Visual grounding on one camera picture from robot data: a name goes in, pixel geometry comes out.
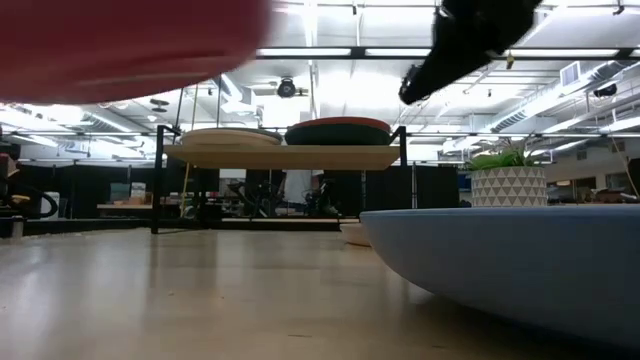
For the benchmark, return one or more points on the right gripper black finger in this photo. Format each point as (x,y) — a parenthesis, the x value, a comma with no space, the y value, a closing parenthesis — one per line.
(435,77)

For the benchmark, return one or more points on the terracotta orange plate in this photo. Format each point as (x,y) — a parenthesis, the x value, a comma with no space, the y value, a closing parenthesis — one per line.
(340,121)

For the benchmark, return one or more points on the peach cream plate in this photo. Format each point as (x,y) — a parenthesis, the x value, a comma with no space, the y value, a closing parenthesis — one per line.
(225,137)

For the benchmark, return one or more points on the red plate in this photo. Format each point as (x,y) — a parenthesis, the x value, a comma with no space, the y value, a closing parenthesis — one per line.
(125,45)

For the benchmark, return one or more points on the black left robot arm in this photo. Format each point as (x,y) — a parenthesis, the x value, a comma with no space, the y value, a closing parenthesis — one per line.
(10,205)

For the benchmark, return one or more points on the green potted plant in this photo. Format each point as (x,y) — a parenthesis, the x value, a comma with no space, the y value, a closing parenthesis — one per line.
(495,160)

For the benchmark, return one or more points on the white triangle-patterned plant pot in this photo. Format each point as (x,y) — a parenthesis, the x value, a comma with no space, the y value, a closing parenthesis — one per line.
(509,187)

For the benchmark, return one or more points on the person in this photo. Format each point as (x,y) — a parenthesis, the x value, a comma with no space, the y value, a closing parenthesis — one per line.
(298,187)

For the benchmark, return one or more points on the beige grey plate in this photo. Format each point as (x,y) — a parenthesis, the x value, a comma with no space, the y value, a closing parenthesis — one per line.
(356,235)

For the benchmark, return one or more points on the blue plate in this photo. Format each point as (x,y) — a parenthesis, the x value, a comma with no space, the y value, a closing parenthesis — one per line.
(525,260)

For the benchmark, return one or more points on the white container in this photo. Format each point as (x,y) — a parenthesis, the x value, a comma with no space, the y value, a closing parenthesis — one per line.
(50,202)

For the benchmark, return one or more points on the black rig frame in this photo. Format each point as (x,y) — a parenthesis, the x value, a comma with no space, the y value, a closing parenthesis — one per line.
(400,52)

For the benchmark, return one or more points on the ceiling ventilation duct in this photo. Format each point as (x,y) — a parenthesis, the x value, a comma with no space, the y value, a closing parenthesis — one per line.
(550,97)

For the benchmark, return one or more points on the black overhead camera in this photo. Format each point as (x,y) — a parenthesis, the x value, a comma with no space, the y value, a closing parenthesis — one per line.
(286,88)

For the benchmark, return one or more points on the wooden shelf with black frame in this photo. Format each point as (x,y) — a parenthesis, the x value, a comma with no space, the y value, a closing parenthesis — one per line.
(280,157)

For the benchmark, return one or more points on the black table edge rail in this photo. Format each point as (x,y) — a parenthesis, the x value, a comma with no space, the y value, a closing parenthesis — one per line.
(125,226)

